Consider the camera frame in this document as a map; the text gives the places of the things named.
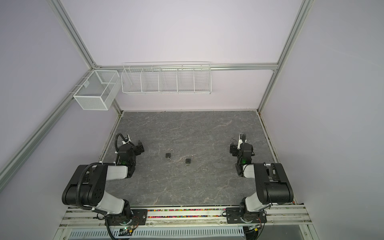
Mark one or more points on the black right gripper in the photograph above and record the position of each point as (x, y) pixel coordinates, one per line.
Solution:
(234, 150)

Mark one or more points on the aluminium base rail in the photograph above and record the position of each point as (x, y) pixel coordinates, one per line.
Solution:
(216, 216)

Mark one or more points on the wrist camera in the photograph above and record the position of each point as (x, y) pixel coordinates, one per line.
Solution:
(242, 139)
(127, 140)

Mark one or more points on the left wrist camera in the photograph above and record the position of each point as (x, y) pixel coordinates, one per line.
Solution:
(127, 140)

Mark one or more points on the white vented cable duct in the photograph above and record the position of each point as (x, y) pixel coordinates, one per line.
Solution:
(157, 233)

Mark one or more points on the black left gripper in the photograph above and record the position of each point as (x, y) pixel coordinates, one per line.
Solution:
(138, 150)

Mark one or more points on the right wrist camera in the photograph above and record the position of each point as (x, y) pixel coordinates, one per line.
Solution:
(242, 139)

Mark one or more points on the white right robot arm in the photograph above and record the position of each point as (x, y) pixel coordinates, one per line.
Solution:
(271, 181)

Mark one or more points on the white mesh box basket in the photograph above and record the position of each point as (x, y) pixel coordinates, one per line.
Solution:
(99, 90)

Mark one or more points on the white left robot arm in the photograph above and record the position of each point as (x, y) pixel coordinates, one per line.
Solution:
(86, 189)

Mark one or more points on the white wire shelf basket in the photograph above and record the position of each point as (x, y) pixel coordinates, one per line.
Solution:
(167, 78)

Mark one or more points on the small black padlock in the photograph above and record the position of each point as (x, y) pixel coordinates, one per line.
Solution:
(169, 154)

